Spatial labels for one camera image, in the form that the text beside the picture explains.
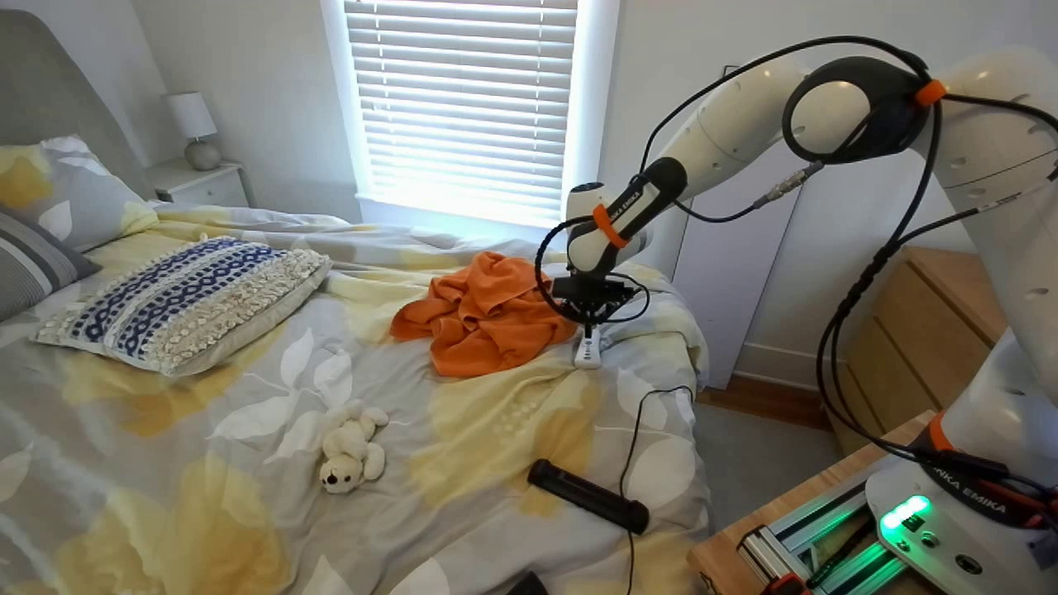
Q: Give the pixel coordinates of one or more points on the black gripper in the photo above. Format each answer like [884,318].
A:
[592,296]

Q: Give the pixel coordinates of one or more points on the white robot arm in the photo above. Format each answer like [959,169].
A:
[739,128]

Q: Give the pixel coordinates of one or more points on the orange cloth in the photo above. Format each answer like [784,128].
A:
[484,316]

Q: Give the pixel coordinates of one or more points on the black stick-shaped device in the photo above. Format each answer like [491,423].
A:
[583,498]

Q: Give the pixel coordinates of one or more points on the white closet door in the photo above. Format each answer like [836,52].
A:
[763,275]

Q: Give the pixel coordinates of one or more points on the white window blind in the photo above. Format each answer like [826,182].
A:
[464,111]

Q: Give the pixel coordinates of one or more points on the white plush toy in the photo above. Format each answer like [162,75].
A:
[347,446]

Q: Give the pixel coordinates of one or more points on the brown wooden dresser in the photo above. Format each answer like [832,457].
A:
[904,342]

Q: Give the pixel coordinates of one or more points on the yellow grey leaf-print duvet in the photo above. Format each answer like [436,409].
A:
[220,465]

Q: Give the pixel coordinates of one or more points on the white nightstand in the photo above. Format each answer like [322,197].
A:
[202,186]

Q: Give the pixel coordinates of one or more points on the blue white patterned pillow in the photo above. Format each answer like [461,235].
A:
[176,302]

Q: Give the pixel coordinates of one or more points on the white table lamp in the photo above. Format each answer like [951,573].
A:
[198,128]

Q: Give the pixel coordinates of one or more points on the yellow grey leaf-print pillow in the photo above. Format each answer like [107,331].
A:
[79,193]

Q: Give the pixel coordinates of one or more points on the grey striped pillow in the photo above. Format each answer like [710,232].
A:
[33,268]

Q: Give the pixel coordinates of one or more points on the grey upholstered headboard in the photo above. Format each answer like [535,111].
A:
[54,88]

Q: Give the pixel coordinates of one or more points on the aluminium rail mount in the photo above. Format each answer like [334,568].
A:
[815,545]

